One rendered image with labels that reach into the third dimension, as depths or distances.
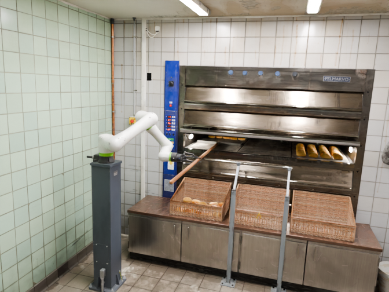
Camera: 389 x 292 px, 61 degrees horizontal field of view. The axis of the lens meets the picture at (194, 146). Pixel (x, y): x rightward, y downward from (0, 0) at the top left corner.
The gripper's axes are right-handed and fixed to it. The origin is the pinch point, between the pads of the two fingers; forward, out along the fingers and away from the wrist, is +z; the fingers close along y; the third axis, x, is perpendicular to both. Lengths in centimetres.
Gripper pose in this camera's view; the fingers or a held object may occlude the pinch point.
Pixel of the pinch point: (197, 159)
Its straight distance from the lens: 317.4
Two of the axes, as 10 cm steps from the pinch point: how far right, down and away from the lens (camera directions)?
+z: 9.6, 0.9, -2.6
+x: -2.7, 1.6, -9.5
